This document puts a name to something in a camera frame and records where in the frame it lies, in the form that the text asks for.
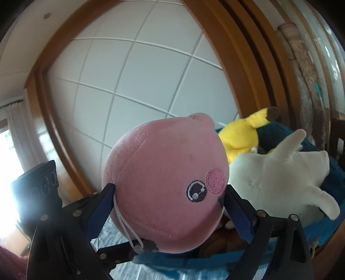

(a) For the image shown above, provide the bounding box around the wooden glass partition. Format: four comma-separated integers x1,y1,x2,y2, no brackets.
294,0,345,121

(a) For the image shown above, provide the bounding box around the white padded headboard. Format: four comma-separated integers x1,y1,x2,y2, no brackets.
47,0,240,175

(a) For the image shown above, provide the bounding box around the yellow plush toy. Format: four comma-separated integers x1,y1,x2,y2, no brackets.
218,107,279,165

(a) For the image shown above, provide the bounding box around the blue plastic crate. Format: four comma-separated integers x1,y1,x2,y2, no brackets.
143,121,345,273

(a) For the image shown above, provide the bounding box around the light curtain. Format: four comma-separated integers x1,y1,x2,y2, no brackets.
0,100,33,173

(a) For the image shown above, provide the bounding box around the white plush toy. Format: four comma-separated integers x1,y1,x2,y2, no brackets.
228,129,340,219

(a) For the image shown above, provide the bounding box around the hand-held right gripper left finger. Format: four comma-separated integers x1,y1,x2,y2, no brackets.
27,183,116,280

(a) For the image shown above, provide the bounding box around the wooden headboard frame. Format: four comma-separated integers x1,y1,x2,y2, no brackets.
24,0,302,198

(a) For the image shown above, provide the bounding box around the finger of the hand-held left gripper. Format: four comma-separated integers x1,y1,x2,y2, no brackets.
96,239,141,270

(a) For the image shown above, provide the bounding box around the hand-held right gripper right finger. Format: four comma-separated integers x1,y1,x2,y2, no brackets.
218,184,314,280

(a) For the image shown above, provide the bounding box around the teal stick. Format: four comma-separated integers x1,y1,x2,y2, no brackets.
314,81,324,109

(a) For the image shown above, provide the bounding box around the rolled patterned carpet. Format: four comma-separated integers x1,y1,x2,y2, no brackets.
278,24,324,146

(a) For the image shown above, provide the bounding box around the pink round plush toy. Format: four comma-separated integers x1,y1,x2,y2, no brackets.
102,112,229,264

